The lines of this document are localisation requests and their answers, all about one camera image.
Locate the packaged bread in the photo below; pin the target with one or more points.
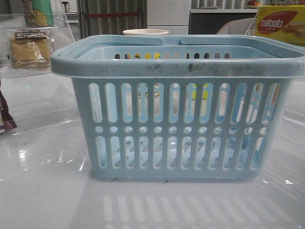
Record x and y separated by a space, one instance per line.
25 48

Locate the light blue plastic basket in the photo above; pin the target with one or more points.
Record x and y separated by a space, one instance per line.
180 107

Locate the yellow paper cup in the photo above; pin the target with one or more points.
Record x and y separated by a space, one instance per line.
145 32

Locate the white cabinet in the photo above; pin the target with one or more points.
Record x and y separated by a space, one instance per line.
170 15

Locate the red barrier belt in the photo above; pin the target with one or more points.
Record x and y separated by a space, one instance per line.
109 15

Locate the clear acrylic left shelf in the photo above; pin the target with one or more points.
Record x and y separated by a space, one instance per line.
39 101

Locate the clear acrylic display shelf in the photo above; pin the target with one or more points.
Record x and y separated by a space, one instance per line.
252 28

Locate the dark red snack packet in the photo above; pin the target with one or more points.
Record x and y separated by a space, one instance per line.
7 122

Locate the plate of oranges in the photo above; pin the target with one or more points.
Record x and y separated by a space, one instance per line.
253 3

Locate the green drink can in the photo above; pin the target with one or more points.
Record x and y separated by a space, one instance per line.
37 13

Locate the yellow nabati wafer box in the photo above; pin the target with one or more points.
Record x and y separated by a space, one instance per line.
282 23

